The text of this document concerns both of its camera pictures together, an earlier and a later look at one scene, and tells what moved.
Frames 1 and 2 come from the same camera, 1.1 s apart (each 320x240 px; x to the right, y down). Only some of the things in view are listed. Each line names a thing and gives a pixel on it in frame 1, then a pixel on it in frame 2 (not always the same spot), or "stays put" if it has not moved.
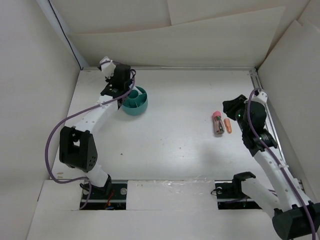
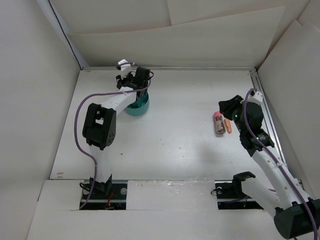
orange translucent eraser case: x=227 y=121 stays put
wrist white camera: x=262 y=97 -> x=255 y=95
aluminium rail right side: x=257 y=85 stays put
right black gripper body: x=236 y=110 stays put
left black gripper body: x=110 y=80 -> x=128 y=78
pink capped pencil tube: x=219 y=126 stays put
